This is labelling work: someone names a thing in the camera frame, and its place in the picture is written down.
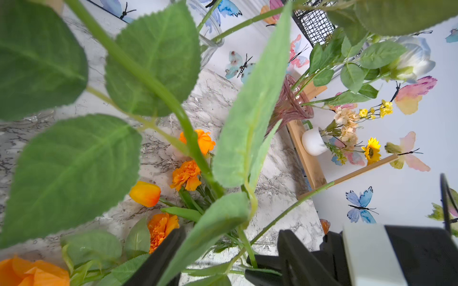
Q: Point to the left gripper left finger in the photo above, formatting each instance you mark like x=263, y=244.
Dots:
x=153, y=268

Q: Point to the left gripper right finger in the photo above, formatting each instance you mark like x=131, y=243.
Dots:
x=301, y=267

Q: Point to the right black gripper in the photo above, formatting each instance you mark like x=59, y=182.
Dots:
x=427, y=256

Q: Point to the wooden corner shelf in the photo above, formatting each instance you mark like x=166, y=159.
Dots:
x=312, y=167

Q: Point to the orange tulip bud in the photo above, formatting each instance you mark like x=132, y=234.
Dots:
x=149, y=195

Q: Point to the orange marigold sprig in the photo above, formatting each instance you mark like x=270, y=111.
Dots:
x=186, y=176

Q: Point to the sunflower bouquet in white vase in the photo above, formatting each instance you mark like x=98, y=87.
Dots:
x=340, y=136

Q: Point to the orange rose lower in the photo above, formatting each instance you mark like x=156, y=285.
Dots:
x=20, y=272

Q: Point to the orange rose pile top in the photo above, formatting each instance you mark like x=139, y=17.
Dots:
x=205, y=142

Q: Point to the purple ribbed glass vase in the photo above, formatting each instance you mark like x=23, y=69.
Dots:
x=289, y=106

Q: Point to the clear ribbed glass vase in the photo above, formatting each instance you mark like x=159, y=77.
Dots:
x=209, y=30

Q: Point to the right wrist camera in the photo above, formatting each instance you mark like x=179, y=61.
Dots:
x=370, y=256

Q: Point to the black wire wall basket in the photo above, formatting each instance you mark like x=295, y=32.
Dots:
x=314, y=25

